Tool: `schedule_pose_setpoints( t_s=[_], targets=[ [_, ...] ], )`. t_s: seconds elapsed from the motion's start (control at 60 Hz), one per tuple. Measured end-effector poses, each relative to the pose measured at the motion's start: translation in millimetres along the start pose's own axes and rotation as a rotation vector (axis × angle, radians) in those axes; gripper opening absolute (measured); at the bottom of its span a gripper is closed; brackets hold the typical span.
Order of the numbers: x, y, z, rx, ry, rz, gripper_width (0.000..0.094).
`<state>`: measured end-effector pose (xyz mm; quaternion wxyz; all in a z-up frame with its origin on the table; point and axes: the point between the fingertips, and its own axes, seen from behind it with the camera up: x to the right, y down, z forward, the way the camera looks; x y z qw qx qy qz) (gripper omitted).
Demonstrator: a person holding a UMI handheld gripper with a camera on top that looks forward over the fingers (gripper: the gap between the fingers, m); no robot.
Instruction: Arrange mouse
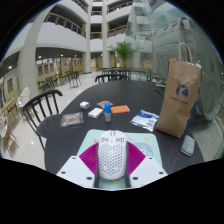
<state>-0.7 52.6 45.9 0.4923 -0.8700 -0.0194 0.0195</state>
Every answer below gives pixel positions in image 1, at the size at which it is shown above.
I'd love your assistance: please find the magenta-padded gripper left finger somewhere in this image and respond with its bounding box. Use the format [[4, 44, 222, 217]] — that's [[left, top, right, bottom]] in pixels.
[[56, 142, 101, 190]]

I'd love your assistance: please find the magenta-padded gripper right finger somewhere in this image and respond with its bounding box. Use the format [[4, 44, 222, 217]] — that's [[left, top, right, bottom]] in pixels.
[[124, 141, 169, 190]]

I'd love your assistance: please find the white perforated computer mouse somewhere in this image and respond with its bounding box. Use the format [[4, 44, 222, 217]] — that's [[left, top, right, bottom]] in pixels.
[[96, 129, 128, 181]]

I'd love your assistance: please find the light green printed mouse pad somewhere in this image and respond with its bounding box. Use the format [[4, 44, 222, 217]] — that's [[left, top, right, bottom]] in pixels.
[[77, 128, 163, 192]]

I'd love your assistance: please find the grey smartphone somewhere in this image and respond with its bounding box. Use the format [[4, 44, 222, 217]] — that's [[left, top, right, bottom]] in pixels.
[[180, 134, 197, 157]]

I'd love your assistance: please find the clear packet with blue print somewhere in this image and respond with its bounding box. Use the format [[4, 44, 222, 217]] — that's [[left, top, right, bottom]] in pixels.
[[129, 109, 160, 132]]

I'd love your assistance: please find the clear plastic snack bag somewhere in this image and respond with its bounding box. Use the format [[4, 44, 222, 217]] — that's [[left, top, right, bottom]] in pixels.
[[60, 111, 85, 129]]

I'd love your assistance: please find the black spindle-back chair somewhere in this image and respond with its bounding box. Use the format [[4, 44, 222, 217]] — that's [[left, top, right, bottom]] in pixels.
[[94, 73, 130, 84], [21, 89, 64, 151]]

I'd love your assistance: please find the flat white box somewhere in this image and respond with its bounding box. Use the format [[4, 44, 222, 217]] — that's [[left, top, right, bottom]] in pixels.
[[87, 107, 105, 120]]

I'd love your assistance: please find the small white box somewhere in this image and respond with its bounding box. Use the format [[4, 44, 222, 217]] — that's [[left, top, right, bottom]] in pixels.
[[79, 100, 91, 111]]

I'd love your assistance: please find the small blue-capped bottle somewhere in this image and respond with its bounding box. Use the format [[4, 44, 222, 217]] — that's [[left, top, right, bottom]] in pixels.
[[103, 102, 112, 123]]

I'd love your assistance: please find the orange flat card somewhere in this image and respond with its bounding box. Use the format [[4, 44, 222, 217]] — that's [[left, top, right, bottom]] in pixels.
[[110, 104, 131, 115]]

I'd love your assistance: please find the brown flat card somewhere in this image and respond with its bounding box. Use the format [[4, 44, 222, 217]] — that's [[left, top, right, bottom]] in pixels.
[[96, 99, 114, 110]]

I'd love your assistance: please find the brown paper bag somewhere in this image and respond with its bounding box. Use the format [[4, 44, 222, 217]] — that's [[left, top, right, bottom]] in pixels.
[[155, 42, 203, 139]]

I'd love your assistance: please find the white lattice chair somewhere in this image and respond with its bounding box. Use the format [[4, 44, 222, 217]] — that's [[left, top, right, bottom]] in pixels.
[[14, 86, 32, 109], [0, 114, 18, 158]]

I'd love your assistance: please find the group of dark chairs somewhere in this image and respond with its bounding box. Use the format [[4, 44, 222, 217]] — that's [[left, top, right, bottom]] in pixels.
[[37, 69, 83, 93]]

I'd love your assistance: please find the green potted palm plant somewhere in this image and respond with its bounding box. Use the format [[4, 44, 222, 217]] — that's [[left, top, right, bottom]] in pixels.
[[111, 41, 138, 69]]

